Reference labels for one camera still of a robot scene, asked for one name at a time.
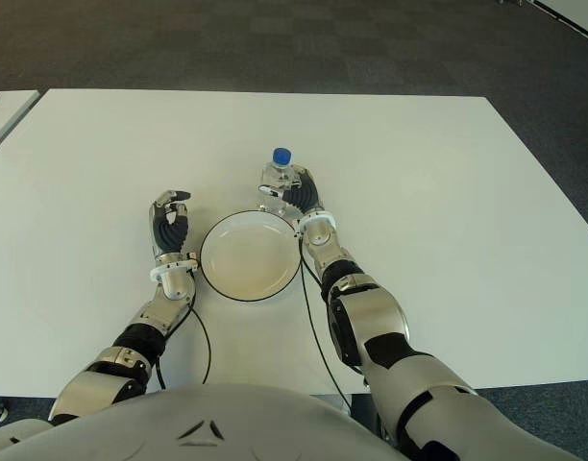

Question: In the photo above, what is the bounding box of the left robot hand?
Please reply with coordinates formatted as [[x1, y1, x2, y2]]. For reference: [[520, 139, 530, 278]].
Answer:
[[149, 189, 192, 261]]

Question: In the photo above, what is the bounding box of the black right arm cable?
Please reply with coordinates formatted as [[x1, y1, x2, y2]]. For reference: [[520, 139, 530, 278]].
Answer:
[[296, 232, 354, 410]]

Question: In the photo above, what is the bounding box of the white side table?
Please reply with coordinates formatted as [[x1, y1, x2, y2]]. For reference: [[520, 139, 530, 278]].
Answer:
[[0, 89, 40, 158]]

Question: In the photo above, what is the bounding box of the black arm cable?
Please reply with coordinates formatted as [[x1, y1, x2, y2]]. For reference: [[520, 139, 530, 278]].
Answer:
[[296, 232, 354, 410], [153, 271, 213, 390]]

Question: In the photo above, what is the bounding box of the black metal table frame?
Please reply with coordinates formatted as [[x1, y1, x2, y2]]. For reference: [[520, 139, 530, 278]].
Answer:
[[349, 392, 391, 441]]

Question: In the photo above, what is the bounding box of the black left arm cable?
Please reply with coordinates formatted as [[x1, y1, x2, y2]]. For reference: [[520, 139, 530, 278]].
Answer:
[[153, 271, 213, 390]]

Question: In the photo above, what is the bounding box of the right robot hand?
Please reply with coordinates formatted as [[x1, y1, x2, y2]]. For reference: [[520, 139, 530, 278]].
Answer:
[[258, 165, 324, 220]]

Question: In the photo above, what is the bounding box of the white plate black rim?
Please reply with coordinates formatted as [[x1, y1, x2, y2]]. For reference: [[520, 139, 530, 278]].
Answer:
[[199, 208, 304, 303]]

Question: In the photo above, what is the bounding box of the grey robot torso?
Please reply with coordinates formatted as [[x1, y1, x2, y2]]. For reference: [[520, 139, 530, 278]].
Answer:
[[0, 382, 406, 461]]

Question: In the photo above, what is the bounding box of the clear water bottle blue cap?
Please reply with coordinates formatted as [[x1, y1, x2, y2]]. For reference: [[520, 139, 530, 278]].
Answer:
[[257, 146, 303, 220]]

